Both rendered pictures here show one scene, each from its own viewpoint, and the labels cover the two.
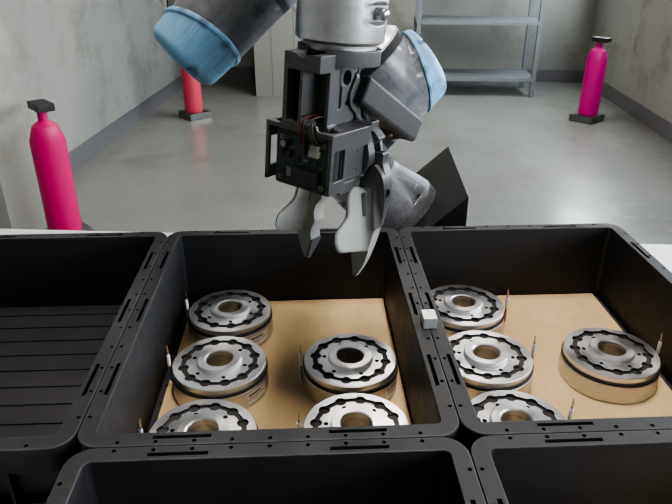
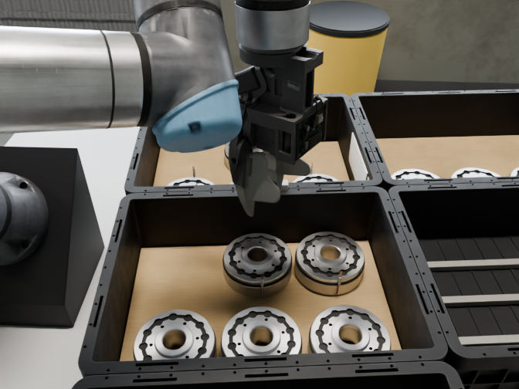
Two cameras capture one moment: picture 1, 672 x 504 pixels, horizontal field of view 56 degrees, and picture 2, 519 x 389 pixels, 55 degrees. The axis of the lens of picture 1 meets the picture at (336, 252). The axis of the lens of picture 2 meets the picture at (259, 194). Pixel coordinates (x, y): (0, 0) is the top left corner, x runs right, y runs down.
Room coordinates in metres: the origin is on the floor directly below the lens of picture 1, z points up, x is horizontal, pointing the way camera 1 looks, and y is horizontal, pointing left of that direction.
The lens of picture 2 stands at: (0.57, 0.50, 1.40)
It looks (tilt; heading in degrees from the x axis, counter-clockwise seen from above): 39 degrees down; 270
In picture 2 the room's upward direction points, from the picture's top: straight up
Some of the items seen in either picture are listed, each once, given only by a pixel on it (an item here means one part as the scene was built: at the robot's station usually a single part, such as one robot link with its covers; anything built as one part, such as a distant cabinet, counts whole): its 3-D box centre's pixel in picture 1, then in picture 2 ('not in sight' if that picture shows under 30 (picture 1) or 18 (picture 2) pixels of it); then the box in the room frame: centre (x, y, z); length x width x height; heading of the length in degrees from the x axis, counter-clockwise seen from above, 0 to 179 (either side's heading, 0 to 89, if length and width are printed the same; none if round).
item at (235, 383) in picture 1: (219, 363); (261, 339); (0.57, 0.13, 0.86); 0.10 x 0.10 x 0.01
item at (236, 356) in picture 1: (219, 360); (261, 337); (0.57, 0.13, 0.86); 0.05 x 0.05 x 0.01
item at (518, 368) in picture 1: (485, 357); not in sight; (0.58, -0.17, 0.86); 0.10 x 0.10 x 0.01
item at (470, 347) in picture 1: (485, 353); not in sight; (0.58, -0.17, 0.86); 0.05 x 0.05 x 0.01
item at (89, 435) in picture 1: (279, 316); (259, 268); (0.57, 0.06, 0.92); 0.40 x 0.30 x 0.02; 3
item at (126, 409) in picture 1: (281, 356); (259, 293); (0.57, 0.06, 0.87); 0.40 x 0.30 x 0.11; 3
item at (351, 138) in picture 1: (329, 117); (278, 99); (0.55, 0.01, 1.13); 0.09 x 0.08 x 0.12; 145
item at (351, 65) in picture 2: not in sight; (338, 79); (0.19, -1.73, 0.31); 0.39 x 0.39 x 0.62
